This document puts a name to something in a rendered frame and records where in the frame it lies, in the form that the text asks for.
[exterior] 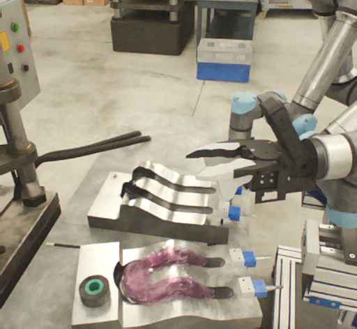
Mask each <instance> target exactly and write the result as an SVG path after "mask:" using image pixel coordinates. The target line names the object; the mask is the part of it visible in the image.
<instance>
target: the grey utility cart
mask: <svg viewBox="0 0 357 329"><path fill-rule="evenodd" d="M259 4H260V6H257V8H256V12H257V13H260V14H259V15H258V17H259V19H261V20H262V19H264V18H265V16H266V12H267V10H268V9H269V10H270V9H271V8H279V9H280V10H281V8H290V9H292V8H295V9H309V12H310V13H313V12H312V7H311V2H310V1H309V3H298V4H288V0H259ZM313 18H314V20H318V19H319V16H317V15H315V14H314V15H313Z"/></svg>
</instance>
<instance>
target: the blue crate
mask: <svg viewBox="0 0 357 329"><path fill-rule="evenodd" d="M250 67H251V65H248V64H235V63H212V62H200V61H198V62H197V74H196V79H207V80H218V81H230V82H248V80H249V74H250Z"/></svg>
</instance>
